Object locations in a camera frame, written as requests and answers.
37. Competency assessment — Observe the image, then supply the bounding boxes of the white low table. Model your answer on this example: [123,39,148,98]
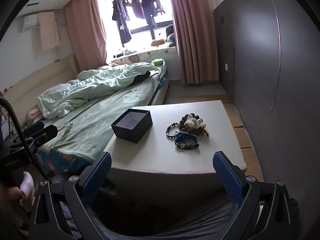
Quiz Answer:
[102,100,247,195]

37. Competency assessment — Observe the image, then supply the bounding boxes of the pink pillow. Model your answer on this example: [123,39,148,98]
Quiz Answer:
[27,108,44,121]

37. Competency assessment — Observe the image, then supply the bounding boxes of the pink hanging towel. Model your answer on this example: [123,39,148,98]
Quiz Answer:
[37,11,61,52]

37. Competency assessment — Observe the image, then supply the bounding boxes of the dark bag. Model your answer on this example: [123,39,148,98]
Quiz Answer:
[165,25,177,48]

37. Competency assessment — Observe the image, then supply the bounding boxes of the white air conditioner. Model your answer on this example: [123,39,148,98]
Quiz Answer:
[19,12,42,33]

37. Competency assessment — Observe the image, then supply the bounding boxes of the blue bracelet with flower bead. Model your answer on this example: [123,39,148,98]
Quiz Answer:
[175,141,200,153]

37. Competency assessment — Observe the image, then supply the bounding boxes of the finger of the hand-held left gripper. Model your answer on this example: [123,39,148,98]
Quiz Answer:
[24,121,45,134]
[30,124,59,147]

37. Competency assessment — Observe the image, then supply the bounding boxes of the person's dark trousers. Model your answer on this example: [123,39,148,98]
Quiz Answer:
[84,200,242,240]

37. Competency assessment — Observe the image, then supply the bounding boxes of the flattened cardboard sheets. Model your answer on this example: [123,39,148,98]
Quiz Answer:
[175,94,260,178]

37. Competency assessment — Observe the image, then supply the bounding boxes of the beige padded headboard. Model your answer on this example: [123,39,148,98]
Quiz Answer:
[0,54,81,128]

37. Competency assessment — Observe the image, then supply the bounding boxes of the bed with green sheet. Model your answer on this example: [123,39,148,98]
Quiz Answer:
[25,55,170,178]

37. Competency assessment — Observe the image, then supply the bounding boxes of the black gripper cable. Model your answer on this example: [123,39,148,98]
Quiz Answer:
[0,96,50,180]

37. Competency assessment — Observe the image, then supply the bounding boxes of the pink curtain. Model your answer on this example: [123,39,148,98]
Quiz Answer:
[164,0,221,86]
[63,0,108,72]

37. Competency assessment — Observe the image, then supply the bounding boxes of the grey wardrobe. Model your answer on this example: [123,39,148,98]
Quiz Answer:
[212,0,320,205]

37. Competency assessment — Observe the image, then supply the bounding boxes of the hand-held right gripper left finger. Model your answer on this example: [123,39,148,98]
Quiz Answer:
[29,151,113,240]

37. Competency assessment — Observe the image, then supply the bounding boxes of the printed window seat cushion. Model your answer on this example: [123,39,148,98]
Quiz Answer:
[110,46,178,66]

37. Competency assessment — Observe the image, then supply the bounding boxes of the dark navy cardboard box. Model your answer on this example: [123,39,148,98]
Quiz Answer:
[111,109,153,144]

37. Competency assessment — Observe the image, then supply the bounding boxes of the brown wooden bead bracelet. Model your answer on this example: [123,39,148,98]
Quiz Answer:
[179,113,209,137]

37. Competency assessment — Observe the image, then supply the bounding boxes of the person's left hand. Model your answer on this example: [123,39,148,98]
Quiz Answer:
[0,171,35,227]

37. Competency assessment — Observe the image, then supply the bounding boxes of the black cloth item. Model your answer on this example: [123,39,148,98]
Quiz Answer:
[134,71,151,83]

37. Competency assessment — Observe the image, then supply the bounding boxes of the pale green quilt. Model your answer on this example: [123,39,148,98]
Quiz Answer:
[37,62,165,120]

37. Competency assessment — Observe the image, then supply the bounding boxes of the dark bead bracelet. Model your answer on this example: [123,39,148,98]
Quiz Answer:
[166,122,182,139]

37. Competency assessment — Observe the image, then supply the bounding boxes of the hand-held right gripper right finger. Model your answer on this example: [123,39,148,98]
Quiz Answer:
[212,151,294,240]

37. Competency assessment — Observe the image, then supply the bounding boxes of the blue braided bracelet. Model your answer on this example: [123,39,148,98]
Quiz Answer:
[174,131,197,143]

